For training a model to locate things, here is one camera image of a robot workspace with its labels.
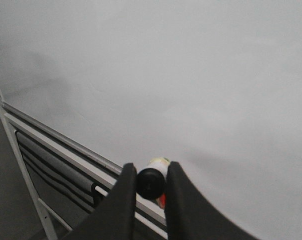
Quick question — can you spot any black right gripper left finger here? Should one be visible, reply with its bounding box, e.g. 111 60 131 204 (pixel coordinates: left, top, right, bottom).
63 163 137 240

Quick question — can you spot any white metal stand frame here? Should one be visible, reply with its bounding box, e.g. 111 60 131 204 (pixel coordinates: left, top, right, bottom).
0 69 168 240

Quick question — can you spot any white whiteboard marker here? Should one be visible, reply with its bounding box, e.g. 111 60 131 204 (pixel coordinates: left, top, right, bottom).
137 157 170 201

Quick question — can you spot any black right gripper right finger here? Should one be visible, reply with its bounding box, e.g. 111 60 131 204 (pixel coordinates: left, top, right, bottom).
165 161 255 240

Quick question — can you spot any grey striped fabric panel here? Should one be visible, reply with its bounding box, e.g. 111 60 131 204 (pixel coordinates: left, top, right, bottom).
15 131 104 213

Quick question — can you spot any white whiteboard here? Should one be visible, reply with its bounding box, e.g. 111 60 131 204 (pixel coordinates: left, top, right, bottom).
0 0 302 240

